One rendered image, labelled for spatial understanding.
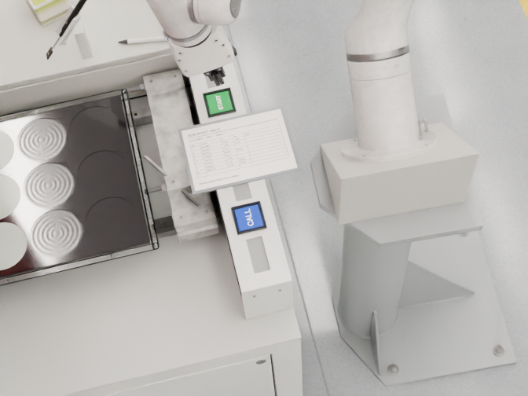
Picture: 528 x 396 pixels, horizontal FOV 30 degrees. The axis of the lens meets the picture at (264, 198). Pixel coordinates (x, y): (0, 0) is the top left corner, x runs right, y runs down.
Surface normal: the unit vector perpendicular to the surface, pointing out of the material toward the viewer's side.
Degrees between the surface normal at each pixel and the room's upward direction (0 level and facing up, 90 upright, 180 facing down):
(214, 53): 90
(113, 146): 0
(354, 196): 90
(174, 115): 0
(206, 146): 0
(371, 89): 53
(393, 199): 90
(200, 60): 90
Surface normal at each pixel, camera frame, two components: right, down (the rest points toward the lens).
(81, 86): 0.23, 0.86
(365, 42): -0.37, 0.33
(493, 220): -0.04, -0.46
